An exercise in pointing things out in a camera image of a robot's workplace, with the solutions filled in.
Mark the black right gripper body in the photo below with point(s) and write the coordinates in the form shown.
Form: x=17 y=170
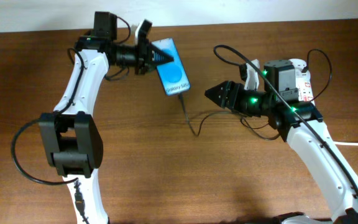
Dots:
x=240 y=102

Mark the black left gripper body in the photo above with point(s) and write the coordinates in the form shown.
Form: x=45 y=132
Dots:
x=141 y=56

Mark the blue screen Galaxy smartphone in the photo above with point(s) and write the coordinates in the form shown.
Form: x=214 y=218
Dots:
x=172 y=75

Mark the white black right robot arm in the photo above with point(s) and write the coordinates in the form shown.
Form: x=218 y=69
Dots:
x=301 y=125

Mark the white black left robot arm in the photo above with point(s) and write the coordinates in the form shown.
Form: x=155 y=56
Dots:
x=69 y=134

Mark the white USB charger adapter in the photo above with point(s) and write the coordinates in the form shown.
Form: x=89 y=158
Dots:
x=299 y=65

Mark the white power strip red switches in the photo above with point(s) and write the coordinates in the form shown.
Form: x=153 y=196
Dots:
x=305 y=90

